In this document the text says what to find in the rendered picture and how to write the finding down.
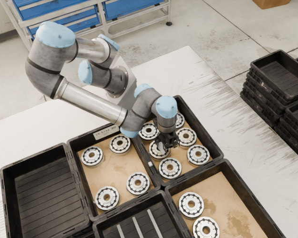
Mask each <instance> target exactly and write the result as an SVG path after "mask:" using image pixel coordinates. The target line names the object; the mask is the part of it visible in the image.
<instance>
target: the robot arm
mask: <svg viewBox="0 0 298 238"><path fill-rule="evenodd" d="M119 48H120V46H119V45H118V44H117V43H115V42H114V41H112V40H110V39H109V38H107V37H106V36H104V35H102V34H100V35H99V36H98V37H97V38H95V39H93V40H88V39H83V38H77V37H76V36H75V34H74V33H73V32H72V31H71V30H70V29H69V28H67V27H65V26H63V25H60V24H57V23H55V22H48V21H47V22H43V23H41V24H40V27H39V29H38V30H37V32H36V36H35V39H34V42H33V44H32V47H31V50H30V52H29V55H28V57H27V59H26V62H25V71H26V75H27V77H28V79H29V81H30V82H31V83H32V85H33V86H34V87H35V88H36V89H37V90H38V91H39V92H40V93H42V94H43V95H45V96H46V97H48V98H50V99H53V100H57V99H59V100H61V101H64V102H66V103H68V104H70V105H73V106H75V107H77V108H79V109H82V110H84V111H86V112H88V113H91V114H93V115H95V116H97V117H100V118H102V119H104V120H106V121H109V122H111V123H113V124H115V125H117V126H120V127H121V128H120V131H121V133H122V134H123V135H125V136H126V137H129V138H134V137H135V136H136V135H137V134H138V133H139V131H141V128H142V126H143V125H144V123H145V121H146V120H147V118H148V117H149V115H150V114H151V112H152V113H154V114H155V115H156V116H157V117H156V118H154V119H153V123H154V125H155V126H156V127H157V129H158V130H159V132H158V133H157V136H156V138H155V144H156V145H157V147H158V149H159V150H160V151H161V152H162V153H163V154H164V155H165V153H164V151H165V152H166V149H169V148H176V149H177V145H179V146H180V139H179V138H178V136H177V134H176V132H175V129H176V120H177V103H176V100H175V99H174V98H173V97H172V96H168V95H164V96H162V95H161V94H160V93H159V92H157V91H156V90H155V89H154V88H153V87H151V86H150V85H148V84H146V83H143V84H140V85H139V86H138V87H137V88H136V89H135V91H134V97H135V98H136V99H137V101H136V102H135V104H134V106H133V107H132V109H131V111H129V110H127V109H124V108H122V107H120V106H118V105H116V104H114V103H112V102H110V101H108V100H106V99H104V98H102V97H100V96H98V95H96V94H93V93H91V92H89V91H87V90H85V89H83V88H81V87H79V86H77V85H75V84H73V83H71V82H69V81H67V79H66V77H64V76H62V75H61V74H60V72H61V70H62V68H63V65H64V64H65V63H70V62H72V61H74V60H83V61H82V62H81V63H80V65H79V70H78V74H79V79H80V81H81V82H82V83H84V84H87V85H91V86H95V87H99V88H102V89H104V90H106V91H107V92H108V93H110V94H113V95H117V94H118V93H120V92H121V90H122V89H123V87H124V84H125V73H124V71H123V70H122V69H119V68H110V66H111V64H112V62H113V60H114V58H115V56H116V54H117V53H118V50H119ZM178 142H179V143H178ZM164 147H165V148H164Z"/></svg>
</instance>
